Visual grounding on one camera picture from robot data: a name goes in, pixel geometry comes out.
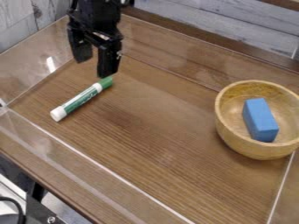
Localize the black metal table frame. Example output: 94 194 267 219
0 155 68 224

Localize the black cable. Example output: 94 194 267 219
0 195 27 224

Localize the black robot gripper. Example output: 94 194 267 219
67 0 123 78

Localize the blue rectangular block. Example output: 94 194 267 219
242 98 279 143

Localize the brown wooden bowl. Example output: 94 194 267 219
215 80 299 160

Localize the green and white marker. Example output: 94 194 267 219
51 77 114 122

